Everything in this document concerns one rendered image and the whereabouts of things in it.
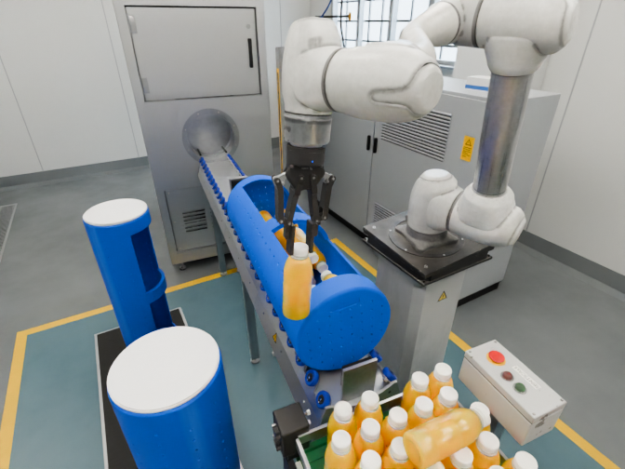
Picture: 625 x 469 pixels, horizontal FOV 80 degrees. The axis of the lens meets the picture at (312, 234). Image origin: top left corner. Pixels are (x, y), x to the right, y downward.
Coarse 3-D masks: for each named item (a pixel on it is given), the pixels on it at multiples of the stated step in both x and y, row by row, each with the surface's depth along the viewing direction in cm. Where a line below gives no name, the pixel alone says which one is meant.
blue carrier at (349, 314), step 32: (256, 192) 165; (256, 224) 131; (256, 256) 124; (320, 288) 95; (352, 288) 93; (288, 320) 99; (320, 320) 93; (352, 320) 98; (384, 320) 104; (320, 352) 99; (352, 352) 105
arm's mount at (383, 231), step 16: (368, 224) 156; (384, 224) 156; (400, 224) 156; (368, 240) 155; (384, 240) 147; (400, 240) 146; (464, 240) 145; (384, 256) 147; (400, 256) 138; (416, 256) 138; (432, 256) 137; (448, 256) 137; (464, 256) 137; (480, 256) 142; (416, 272) 133; (432, 272) 130; (448, 272) 136
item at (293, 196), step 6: (300, 174) 73; (300, 180) 73; (300, 186) 74; (294, 192) 74; (288, 198) 77; (294, 198) 75; (288, 204) 76; (294, 204) 75; (288, 210) 76; (294, 210) 76; (288, 216) 76; (288, 222) 77
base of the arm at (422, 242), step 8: (400, 232) 150; (408, 232) 145; (416, 232) 141; (448, 232) 146; (408, 240) 145; (416, 240) 142; (424, 240) 141; (432, 240) 140; (440, 240) 141; (448, 240) 143; (456, 240) 143; (416, 248) 141; (424, 248) 139
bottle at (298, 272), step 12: (288, 264) 82; (300, 264) 81; (288, 276) 82; (300, 276) 81; (288, 288) 83; (300, 288) 83; (288, 300) 84; (300, 300) 84; (288, 312) 86; (300, 312) 86
